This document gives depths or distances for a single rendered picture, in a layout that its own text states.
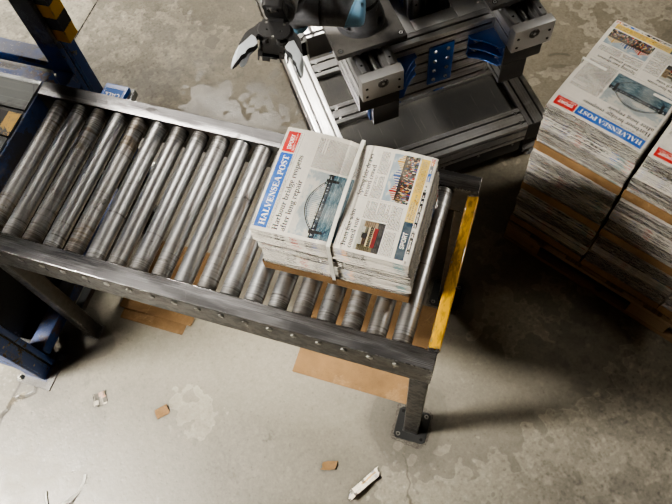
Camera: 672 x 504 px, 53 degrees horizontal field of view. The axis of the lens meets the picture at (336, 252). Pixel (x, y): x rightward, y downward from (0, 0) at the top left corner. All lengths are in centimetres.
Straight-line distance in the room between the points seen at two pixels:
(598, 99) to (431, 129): 82
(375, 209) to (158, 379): 131
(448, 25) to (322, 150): 82
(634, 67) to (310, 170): 100
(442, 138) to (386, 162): 105
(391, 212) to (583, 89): 75
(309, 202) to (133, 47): 202
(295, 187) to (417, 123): 118
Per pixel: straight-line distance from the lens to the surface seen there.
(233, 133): 197
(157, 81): 325
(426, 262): 172
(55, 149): 212
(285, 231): 151
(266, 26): 157
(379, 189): 155
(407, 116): 269
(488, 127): 266
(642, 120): 202
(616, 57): 213
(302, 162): 160
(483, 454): 241
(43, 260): 194
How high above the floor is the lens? 236
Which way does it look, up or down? 64 degrees down
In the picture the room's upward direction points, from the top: 9 degrees counter-clockwise
